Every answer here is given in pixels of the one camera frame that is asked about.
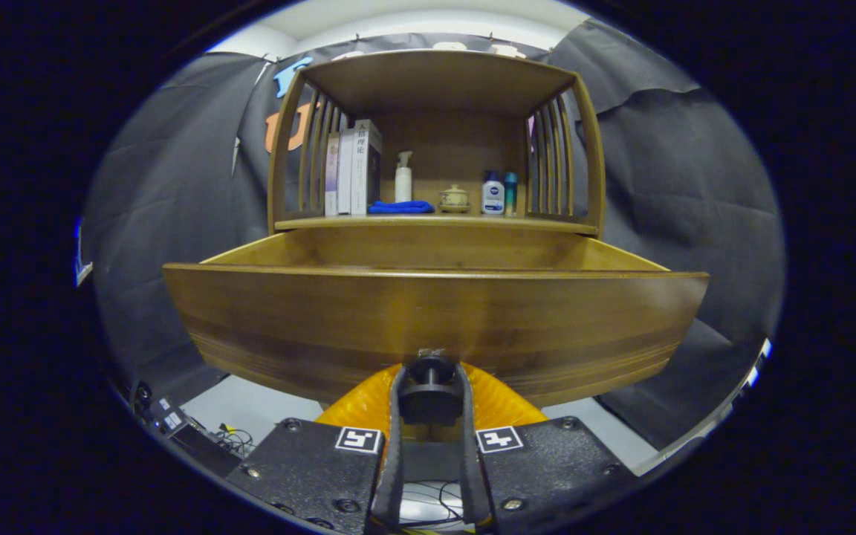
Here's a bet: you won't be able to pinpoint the blue cloth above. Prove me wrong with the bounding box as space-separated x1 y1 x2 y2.
368 200 435 215

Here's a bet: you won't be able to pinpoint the wooden countertop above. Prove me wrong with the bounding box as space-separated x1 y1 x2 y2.
274 213 598 236

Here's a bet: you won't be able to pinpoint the white pump bottle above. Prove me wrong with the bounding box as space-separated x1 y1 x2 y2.
395 151 414 203

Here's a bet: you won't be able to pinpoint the wooden drawer with black knob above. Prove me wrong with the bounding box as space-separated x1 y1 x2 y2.
163 225 710 428

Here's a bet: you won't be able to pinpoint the white and black board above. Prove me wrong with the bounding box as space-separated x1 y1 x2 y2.
636 338 774 476

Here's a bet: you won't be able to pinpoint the black equipment box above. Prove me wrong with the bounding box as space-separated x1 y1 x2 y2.
131 383 247 476

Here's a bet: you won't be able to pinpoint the thin white book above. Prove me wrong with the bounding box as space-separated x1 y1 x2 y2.
337 128 356 216

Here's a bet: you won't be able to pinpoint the purple spine book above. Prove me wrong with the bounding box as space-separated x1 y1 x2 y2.
324 132 341 216

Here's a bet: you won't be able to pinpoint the white and black book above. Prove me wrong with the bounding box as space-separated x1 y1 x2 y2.
351 119 383 216

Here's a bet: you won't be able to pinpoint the black floor cables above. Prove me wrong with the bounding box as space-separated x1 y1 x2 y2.
398 481 466 528

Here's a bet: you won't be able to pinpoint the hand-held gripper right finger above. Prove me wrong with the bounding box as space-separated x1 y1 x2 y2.
456 363 633 532

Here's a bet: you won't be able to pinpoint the wooden cabinet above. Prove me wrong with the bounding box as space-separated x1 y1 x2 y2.
267 50 607 239

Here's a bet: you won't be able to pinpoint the white device with blue glow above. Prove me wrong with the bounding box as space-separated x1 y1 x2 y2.
75 219 94 287

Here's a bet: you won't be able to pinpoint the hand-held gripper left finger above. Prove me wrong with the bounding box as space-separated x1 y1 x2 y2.
226 363 406 535

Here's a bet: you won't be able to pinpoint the white lotion bottle blue cap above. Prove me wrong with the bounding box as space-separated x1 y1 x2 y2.
481 170 505 215

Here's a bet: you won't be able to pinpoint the beige lidded teacup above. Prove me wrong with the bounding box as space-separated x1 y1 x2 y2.
439 184 470 214

